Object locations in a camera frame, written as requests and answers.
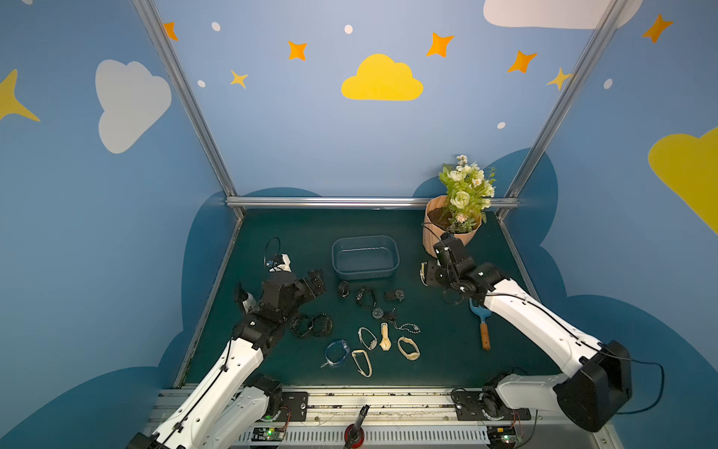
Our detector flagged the small black watch white face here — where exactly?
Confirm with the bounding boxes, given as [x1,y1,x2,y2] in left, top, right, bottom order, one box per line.
[338,281,350,299]

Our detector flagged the silver chain bracelet watch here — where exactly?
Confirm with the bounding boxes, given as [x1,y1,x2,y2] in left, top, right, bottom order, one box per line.
[393,320,421,334]

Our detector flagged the black dial leather strap watch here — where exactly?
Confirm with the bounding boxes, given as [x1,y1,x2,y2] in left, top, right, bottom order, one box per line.
[371,307,398,325]

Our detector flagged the cream strap round watch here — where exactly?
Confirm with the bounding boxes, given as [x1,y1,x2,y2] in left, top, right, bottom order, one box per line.
[396,336,421,361]

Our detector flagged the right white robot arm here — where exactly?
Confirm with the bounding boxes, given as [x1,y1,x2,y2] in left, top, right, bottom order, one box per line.
[421,233,633,432]

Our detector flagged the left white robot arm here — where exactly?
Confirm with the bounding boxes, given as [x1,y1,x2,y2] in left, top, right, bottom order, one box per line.
[127,269,326,448]

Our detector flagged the blue plastic storage box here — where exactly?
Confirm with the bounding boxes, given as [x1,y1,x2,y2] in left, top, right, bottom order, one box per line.
[331,235,400,281]

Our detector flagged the silver cylindrical flashlight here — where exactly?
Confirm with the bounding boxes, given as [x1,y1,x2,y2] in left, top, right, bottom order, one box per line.
[234,282,257,314]

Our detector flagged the ribbed terracotta flower pot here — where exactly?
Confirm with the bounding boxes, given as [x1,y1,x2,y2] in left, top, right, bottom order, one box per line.
[421,195,484,258]

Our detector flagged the artificial white flower plant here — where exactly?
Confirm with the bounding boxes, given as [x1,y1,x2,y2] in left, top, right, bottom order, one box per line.
[439,155,497,234]

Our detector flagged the left green circuit board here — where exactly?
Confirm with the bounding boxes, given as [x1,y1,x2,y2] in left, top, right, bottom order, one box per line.
[251,428,286,443]

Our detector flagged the green circuit board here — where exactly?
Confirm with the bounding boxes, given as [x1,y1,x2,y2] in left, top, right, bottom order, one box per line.
[486,427,520,449]
[251,428,286,443]

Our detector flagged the red emergency stop button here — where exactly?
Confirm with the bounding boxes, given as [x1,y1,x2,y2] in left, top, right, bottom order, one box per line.
[343,404,370,449]

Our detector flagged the right green circuit board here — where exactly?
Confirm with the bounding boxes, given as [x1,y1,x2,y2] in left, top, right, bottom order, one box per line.
[486,427,520,449]

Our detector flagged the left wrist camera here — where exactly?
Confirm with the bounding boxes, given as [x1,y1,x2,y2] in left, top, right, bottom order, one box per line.
[266,254,292,272]

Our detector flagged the blue garden fork wooden handle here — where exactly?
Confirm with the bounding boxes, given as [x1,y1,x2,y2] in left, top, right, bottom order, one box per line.
[469,299,492,351]

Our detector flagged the black digital strap watch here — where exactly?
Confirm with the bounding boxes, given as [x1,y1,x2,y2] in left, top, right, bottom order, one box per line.
[355,286,377,310]

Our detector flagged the cream strap square watch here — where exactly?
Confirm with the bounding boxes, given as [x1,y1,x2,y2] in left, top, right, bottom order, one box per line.
[351,350,373,378]

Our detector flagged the cream strap small watch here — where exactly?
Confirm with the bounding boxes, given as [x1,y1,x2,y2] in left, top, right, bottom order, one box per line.
[380,322,392,352]

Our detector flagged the aluminium back frame bar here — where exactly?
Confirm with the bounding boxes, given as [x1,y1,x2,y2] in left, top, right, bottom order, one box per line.
[225,195,520,210]

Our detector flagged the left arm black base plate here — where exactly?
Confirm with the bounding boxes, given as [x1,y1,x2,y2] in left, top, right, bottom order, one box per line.
[262,391,309,423]

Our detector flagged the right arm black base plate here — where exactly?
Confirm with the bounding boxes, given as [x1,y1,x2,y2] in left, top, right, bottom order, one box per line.
[450,388,532,421]

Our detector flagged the aluminium right frame post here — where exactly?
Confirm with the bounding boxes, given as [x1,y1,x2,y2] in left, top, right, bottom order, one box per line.
[497,0,629,223]

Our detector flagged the aluminium frame post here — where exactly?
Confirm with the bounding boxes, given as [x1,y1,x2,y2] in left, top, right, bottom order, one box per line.
[497,0,629,223]
[132,0,237,200]

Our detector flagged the aluminium rail front frame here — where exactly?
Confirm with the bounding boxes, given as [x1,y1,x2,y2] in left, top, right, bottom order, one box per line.
[136,384,625,449]

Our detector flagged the aluminium left frame post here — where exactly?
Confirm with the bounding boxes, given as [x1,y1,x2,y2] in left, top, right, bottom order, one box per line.
[132,0,237,200]

